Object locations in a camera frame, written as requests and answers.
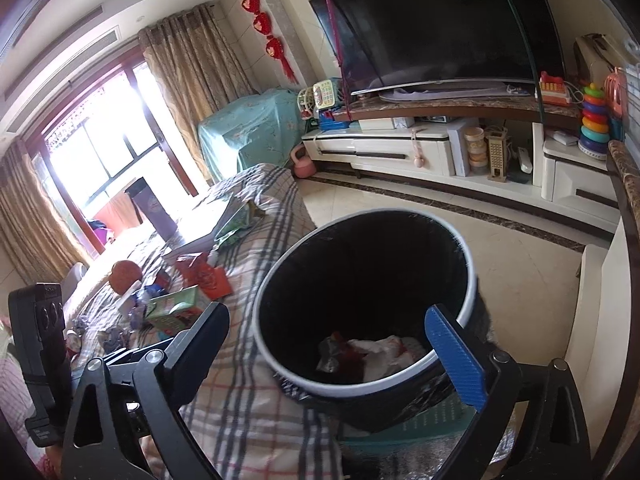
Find white upright box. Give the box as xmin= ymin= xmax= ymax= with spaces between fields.
xmin=447 ymin=119 xmax=481 ymax=177

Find large picture book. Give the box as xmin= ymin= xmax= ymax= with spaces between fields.
xmin=162 ymin=195 xmax=251 ymax=261

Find silver foil mat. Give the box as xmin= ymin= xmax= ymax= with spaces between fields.
xmin=345 ymin=400 xmax=521 ymax=480

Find beige patterned curtain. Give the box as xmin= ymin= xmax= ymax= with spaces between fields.
xmin=137 ymin=2 xmax=261 ymax=181
xmin=0 ymin=140 xmax=93 ymax=286

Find orange cloth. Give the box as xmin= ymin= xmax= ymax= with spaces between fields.
xmin=92 ymin=192 xmax=138 ymax=241

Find black curved television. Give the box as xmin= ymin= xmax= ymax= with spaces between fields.
xmin=308 ymin=0 xmax=566 ymax=97

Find pink plastic toy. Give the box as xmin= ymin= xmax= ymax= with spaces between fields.
xmin=602 ymin=67 xmax=628 ymax=121

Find red framed window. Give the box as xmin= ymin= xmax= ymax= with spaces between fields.
xmin=42 ymin=50 xmax=211 ymax=251

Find white television cabinet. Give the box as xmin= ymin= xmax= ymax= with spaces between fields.
xmin=300 ymin=95 xmax=623 ymax=233

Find white pillow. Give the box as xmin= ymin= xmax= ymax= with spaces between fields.
xmin=65 ymin=262 xmax=87 ymax=291

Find yellow toy phone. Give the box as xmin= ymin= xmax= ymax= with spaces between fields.
xmin=312 ymin=80 xmax=339 ymax=111

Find pink cabinet safety lock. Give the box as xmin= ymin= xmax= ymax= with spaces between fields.
xmin=410 ymin=127 xmax=425 ymax=168

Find orange ball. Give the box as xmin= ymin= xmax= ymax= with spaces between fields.
xmin=109 ymin=260 xmax=145 ymax=295

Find silver red foil wrapper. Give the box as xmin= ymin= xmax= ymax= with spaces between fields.
xmin=317 ymin=332 xmax=371 ymax=373

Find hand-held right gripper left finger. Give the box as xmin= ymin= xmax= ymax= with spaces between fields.
xmin=60 ymin=301 xmax=231 ymax=480

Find wooden perforated box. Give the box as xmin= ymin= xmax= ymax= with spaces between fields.
xmin=486 ymin=130 xmax=508 ymax=181

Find blue wrapper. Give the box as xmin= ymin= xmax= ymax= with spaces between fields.
xmin=129 ymin=280 xmax=166 ymax=322

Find ceiling air vent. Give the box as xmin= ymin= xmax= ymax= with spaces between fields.
xmin=5 ymin=27 xmax=121 ymax=101

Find pink kettlebell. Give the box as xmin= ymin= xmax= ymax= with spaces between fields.
xmin=291 ymin=144 xmax=316 ymax=178

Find red toy cash register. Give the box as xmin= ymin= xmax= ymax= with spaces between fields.
xmin=539 ymin=71 xmax=581 ymax=106

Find rainbow stacking ring toy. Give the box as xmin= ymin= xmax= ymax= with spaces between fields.
xmin=579 ymin=82 xmax=612 ymax=157

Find marble top white cabinet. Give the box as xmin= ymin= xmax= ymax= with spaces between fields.
xmin=565 ymin=140 xmax=640 ymax=480

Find red paper packet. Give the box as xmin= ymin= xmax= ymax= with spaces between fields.
xmin=200 ymin=265 xmax=233 ymax=297

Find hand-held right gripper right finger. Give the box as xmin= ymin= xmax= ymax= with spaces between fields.
xmin=424 ymin=304 xmax=596 ymax=480

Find stacked plastic jars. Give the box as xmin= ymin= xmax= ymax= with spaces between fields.
xmin=464 ymin=126 xmax=488 ymax=176

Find beige bag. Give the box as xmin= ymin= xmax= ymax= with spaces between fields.
xmin=572 ymin=34 xmax=631 ymax=91

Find plaid blanket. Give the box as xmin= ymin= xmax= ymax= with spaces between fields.
xmin=65 ymin=162 xmax=361 ymax=480

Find white round baby toy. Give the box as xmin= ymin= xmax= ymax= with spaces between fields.
xmin=297 ymin=87 xmax=317 ymax=121

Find white crumpled plastic bag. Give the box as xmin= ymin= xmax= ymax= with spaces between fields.
xmin=350 ymin=335 xmax=432 ymax=383

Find red cardboard box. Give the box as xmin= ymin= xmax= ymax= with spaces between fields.
xmin=175 ymin=252 xmax=211 ymax=287

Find dark box near window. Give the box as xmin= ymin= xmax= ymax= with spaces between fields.
xmin=125 ymin=177 xmax=178 ymax=241

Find red hanging decoration string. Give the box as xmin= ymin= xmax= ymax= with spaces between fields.
xmin=232 ymin=0 xmax=298 ymax=83

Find black white-rimmed trash bin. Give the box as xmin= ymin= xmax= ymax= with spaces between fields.
xmin=252 ymin=209 xmax=496 ymax=433

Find teal floral furniture cover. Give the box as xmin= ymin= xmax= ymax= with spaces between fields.
xmin=197 ymin=87 xmax=306 ymax=183

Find blue toy basket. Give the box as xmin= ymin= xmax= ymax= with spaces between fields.
xmin=319 ymin=107 xmax=351 ymax=132

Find green snack bag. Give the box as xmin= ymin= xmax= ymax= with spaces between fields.
xmin=214 ymin=200 xmax=266 ymax=248

